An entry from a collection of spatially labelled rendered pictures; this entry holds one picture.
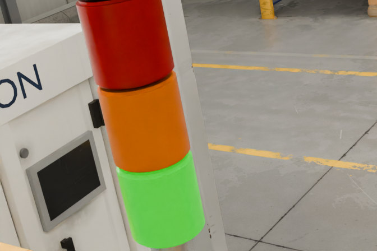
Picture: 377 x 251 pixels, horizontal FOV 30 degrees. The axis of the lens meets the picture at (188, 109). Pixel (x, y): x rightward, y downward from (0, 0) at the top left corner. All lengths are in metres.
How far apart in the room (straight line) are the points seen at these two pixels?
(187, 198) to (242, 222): 4.28
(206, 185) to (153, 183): 2.91
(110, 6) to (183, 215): 0.14
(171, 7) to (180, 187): 2.62
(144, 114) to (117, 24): 0.06
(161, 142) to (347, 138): 5.29
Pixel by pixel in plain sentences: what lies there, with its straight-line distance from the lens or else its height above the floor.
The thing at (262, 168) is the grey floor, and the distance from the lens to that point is 5.37.
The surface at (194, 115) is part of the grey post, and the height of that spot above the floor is 1.24.
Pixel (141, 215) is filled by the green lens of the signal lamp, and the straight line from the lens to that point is 0.45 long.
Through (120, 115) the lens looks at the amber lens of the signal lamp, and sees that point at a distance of 0.42.
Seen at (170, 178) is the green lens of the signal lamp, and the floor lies 2.21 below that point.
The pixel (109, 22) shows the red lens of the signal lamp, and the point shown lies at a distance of 0.40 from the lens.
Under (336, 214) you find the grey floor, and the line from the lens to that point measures 4.69.
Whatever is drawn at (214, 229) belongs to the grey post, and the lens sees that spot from 3.46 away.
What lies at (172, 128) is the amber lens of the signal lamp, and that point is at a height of 2.24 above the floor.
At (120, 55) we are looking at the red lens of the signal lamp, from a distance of 0.40.
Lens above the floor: 2.40
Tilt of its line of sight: 21 degrees down
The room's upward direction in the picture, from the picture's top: 11 degrees counter-clockwise
